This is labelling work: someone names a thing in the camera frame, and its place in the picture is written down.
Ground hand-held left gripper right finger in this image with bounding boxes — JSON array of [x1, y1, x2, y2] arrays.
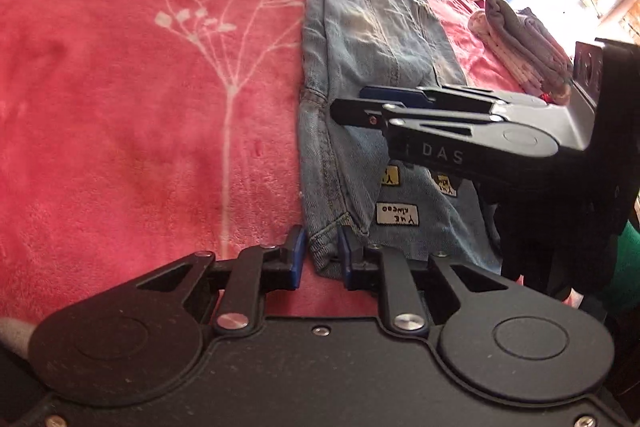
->
[[337, 227, 512, 339]]

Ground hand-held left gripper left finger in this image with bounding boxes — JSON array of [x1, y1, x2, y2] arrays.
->
[[137, 225, 307, 336]]

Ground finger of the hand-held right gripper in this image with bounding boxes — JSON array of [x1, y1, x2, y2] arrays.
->
[[360, 83, 549, 116], [330, 98, 507, 140]]

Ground denim jeans with cartoon patch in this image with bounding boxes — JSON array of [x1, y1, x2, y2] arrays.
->
[[297, 0, 504, 281]]

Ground person's right hand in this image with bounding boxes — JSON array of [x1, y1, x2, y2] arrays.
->
[[494, 199, 626, 305]]

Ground grey folded pants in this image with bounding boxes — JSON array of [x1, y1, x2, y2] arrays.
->
[[482, 0, 574, 94]]

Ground pink floral blanket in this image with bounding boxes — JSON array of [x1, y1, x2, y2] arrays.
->
[[0, 0, 527, 324]]

